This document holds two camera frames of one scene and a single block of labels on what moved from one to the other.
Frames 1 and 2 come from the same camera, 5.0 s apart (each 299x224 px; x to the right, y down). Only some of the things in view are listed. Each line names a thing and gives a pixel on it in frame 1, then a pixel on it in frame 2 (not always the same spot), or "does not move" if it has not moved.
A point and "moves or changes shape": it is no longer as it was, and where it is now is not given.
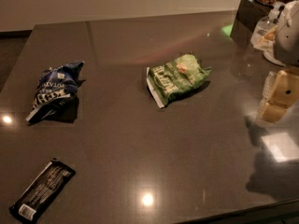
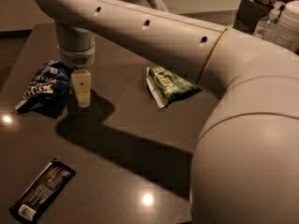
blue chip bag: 56,94 moves or changes shape
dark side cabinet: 249,14 does not move
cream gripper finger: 285,94 to 80,79
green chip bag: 175,77 does not move
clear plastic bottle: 264,29 does not move
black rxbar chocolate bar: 44,190 does not move
